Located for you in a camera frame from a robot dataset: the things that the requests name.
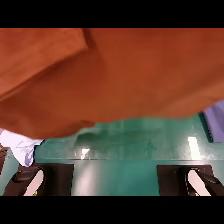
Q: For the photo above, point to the orange T-shirt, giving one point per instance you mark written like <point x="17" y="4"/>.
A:
<point x="110" y="76"/>

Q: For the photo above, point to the white garment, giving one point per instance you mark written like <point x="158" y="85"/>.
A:
<point x="20" y="146"/>

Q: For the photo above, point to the lavender garment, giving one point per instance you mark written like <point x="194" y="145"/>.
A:
<point x="216" y="120"/>

